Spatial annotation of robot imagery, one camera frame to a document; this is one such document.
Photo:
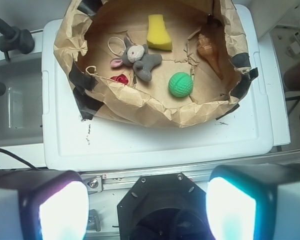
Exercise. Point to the brown paper bag tray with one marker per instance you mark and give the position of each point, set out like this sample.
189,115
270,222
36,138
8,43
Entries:
81,50

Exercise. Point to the aluminium rail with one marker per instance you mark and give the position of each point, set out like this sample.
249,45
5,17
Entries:
197,172

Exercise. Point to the black octagonal mount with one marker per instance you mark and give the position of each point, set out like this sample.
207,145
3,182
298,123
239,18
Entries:
164,207

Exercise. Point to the yellow sponge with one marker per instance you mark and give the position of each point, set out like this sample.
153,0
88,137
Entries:
157,35

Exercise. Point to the gray plush bunny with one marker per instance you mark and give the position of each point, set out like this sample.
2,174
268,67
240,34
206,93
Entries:
138,57

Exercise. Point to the clear plastic bin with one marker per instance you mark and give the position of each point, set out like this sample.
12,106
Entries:
21,105

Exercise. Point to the white plastic lid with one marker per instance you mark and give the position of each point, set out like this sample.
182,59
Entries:
72,143

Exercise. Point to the black clamp knob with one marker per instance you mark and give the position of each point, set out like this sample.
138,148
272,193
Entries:
13,38

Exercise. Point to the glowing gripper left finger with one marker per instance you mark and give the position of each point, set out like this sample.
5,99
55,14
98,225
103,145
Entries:
43,205

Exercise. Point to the brown conch shell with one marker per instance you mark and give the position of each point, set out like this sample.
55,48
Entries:
208,50

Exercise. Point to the red crumpled object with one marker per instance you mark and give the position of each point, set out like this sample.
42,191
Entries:
120,79

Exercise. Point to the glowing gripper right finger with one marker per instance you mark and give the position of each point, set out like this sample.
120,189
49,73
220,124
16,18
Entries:
254,202

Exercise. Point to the green textured ball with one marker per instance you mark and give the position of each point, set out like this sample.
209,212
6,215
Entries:
180,84

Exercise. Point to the white rubber band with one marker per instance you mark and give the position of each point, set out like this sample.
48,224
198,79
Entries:
116,46

